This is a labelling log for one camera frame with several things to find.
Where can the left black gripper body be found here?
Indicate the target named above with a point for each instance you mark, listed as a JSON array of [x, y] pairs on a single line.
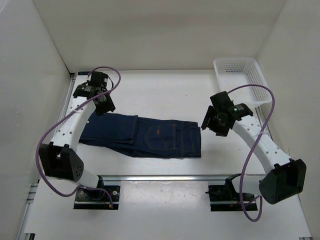
[[107, 105]]

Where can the white perforated plastic basket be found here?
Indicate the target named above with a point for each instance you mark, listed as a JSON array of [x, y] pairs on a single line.
[[240, 76]]

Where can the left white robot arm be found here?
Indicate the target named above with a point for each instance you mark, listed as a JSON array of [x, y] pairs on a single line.
[[59, 157]]

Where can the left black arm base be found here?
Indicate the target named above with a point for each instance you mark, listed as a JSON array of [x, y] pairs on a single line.
[[107, 199]]

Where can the dark blue denim trousers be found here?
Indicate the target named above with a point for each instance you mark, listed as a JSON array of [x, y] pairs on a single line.
[[141, 137]]

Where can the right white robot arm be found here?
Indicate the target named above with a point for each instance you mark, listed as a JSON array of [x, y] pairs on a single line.
[[284, 176]]

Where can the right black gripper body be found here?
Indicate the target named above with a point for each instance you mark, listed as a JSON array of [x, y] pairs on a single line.
[[215, 123]]

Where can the aluminium rail frame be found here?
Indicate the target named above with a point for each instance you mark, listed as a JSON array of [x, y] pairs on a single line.
[[163, 199]]

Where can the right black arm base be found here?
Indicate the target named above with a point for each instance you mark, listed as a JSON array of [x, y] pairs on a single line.
[[223, 197]]

